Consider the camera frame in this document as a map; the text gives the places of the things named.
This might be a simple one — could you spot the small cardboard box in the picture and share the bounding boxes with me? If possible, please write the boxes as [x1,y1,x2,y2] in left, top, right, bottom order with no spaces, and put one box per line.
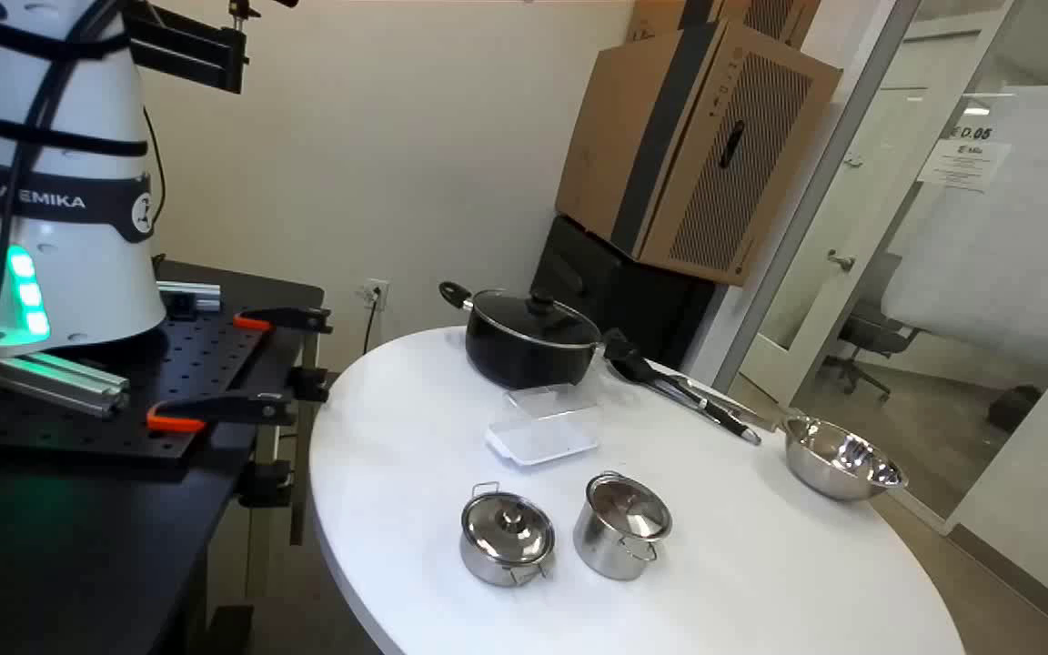
[625,0,827,51]

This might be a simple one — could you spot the black mounted bracket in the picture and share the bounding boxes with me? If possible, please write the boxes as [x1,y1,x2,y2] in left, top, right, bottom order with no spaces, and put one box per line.
[119,0,250,100]

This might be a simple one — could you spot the black perforated robot table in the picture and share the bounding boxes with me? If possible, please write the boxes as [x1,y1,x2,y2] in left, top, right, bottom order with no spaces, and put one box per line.
[0,259,335,655]

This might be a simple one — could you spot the short steel pot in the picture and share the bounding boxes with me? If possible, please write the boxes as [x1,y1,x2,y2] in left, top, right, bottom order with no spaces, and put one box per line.
[457,481,559,593]

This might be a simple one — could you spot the glass lid with black knob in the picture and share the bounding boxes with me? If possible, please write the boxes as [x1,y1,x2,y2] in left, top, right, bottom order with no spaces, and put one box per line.
[467,287,604,358]

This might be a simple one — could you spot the black office chair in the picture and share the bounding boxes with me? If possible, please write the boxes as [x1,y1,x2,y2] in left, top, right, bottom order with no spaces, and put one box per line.
[816,251,924,405]

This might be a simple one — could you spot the printed paper sign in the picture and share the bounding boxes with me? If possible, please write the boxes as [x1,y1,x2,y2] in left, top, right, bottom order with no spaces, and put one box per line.
[913,120,1014,193]

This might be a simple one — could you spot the steel mixing bowl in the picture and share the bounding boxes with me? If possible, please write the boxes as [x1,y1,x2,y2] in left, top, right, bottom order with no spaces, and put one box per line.
[780,410,913,506]

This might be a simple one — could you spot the large cardboard box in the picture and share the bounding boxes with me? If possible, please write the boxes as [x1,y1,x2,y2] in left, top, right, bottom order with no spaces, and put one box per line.
[553,15,843,291]

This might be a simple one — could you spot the steel lid of short pot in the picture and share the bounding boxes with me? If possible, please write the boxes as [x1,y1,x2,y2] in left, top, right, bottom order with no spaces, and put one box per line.
[457,483,558,564]

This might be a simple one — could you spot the aluminium rail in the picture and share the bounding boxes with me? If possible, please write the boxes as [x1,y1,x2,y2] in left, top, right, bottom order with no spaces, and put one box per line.
[0,339,136,421]

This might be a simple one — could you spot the large black cooking pot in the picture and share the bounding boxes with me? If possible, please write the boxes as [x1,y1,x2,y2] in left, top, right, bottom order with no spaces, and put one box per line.
[438,279,608,392]

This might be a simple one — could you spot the tall steel pot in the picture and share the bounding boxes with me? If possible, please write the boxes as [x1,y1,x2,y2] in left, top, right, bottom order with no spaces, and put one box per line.
[571,470,676,585]

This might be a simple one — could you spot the black storage case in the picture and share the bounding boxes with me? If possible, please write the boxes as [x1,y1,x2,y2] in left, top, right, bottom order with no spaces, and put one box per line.
[529,213,722,367]

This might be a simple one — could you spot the black clamp with orange handle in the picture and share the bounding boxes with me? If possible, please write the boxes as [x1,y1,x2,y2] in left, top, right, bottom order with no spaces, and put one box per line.
[141,364,335,444]
[230,301,337,344]

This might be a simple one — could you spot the silver handled black utensil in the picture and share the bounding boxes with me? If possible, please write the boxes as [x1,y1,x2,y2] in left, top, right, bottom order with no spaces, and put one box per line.
[644,352,787,437]

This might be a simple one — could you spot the black kitchen tongs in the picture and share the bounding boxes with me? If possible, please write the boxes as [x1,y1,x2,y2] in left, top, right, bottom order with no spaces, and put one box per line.
[600,324,763,453]

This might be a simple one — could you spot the white plastic container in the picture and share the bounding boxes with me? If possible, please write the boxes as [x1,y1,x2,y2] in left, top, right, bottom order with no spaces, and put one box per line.
[485,409,604,473]

